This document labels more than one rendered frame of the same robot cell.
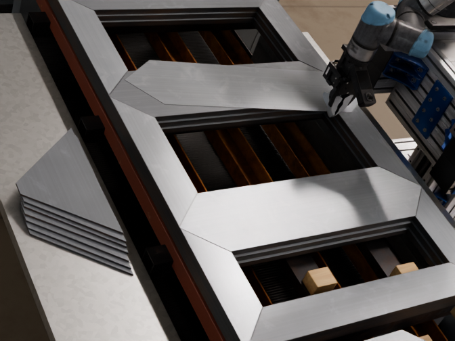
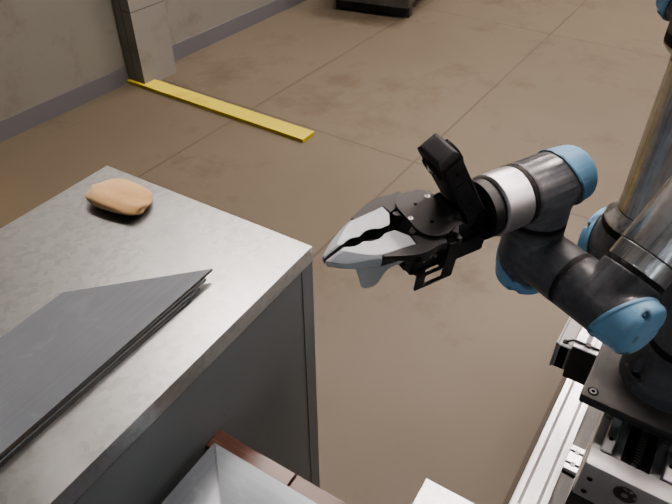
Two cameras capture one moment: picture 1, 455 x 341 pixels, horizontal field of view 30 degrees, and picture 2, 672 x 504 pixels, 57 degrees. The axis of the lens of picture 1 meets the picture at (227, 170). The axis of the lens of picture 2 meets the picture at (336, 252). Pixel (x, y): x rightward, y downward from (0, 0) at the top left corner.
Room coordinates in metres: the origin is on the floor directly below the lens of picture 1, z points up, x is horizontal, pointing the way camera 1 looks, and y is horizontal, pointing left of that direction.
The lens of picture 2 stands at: (2.06, 0.30, 1.85)
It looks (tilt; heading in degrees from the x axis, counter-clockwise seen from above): 40 degrees down; 345
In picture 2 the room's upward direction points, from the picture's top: straight up
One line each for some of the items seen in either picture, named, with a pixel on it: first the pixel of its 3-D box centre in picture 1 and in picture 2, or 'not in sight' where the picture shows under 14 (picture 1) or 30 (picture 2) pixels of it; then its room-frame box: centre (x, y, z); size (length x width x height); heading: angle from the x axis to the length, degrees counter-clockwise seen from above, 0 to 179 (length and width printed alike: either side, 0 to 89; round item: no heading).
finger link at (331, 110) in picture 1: (329, 100); not in sight; (1.98, -0.18, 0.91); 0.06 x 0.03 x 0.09; 43
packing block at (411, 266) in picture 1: (406, 275); not in sight; (1.57, -0.52, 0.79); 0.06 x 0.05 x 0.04; 133
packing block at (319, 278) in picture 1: (319, 281); not in sight; (1.43, -0.31, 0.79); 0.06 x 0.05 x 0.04; 133
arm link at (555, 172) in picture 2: not in sight; (545, 185); (2.60, -0.12, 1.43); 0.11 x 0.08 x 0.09; 105
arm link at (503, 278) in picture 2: not in sight; (537, 254); (2.58, -0.12, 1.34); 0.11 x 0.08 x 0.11; 15
